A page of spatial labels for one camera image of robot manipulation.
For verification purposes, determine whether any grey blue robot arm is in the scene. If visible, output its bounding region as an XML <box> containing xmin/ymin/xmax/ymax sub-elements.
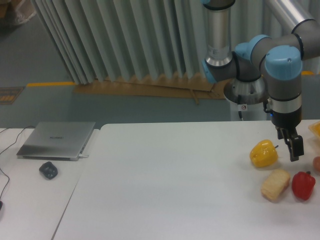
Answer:
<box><xmin>202</xmin><ymin>0</ymin><xmax>320</xmax><ymax>162</ymax></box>

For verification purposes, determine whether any toy bread loaf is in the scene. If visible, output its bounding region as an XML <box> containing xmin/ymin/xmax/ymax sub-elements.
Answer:
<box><xmin>260</xmin><ymin>169</ymin><xmax>291</xmax><ymax>201</ymax></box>

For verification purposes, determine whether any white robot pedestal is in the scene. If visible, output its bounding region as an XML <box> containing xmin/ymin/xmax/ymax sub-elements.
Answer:
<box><xmin>223</xmin><ymin>79</ymin><xmax>273</xmax><ymax>122</ymax></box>

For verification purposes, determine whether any yellow bell pepper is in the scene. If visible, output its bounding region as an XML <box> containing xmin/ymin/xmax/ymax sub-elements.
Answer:
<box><xmin>249</xmin><ymin>139</ymin><xmax>278</xmax><ymax>168</ymax></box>

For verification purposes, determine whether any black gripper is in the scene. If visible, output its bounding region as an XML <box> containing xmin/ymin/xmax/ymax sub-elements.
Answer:
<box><xmin>271</xmin><ymin>110</ymin><xmax>304</xmax><ymax>162</ymax></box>

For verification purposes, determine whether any grey pleated curtain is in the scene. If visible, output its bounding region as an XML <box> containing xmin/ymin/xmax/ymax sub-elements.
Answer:
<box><xmin>31</xmin><ymin>0</ymin><xmax>320</xmax><ymax>85</ymax></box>

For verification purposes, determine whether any white laptop plug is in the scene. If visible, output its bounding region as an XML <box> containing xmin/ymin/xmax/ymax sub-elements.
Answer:
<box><xmin>78</xmin><ymin>154</ymin><xmax>89</xmax><ymax>159</ymax></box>

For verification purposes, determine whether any black cable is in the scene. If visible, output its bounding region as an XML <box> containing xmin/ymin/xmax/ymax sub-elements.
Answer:
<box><xmin>0</xmin><ymin>125</ymin><xmax>36</xmax><ymax>202</ymax></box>

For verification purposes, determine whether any brown round food item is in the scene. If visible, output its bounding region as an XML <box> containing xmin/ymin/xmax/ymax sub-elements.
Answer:
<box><xmin>312</xmin><ymin>156</ymin><xmax>320</xmax><ymax>172</ymax></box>

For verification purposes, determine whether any brown cardboard sheet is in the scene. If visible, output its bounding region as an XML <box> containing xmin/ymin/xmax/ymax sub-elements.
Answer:
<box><xmin>73</xmin><ymin>73</ymin><xmax>229</xmax><ymax>102</ymax></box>

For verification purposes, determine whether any silver laptop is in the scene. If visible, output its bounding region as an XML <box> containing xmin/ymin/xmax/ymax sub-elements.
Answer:
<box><xmin>16</xmin><ymin>121</ymin><xmax>96</xmax><ymax>160</ymax></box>

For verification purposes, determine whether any red bell pepper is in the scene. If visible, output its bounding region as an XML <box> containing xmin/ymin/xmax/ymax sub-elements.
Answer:
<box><xmin>291</xmin><ymin>171</ymin><xmax>316</xmax><ymax>201</ymax></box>

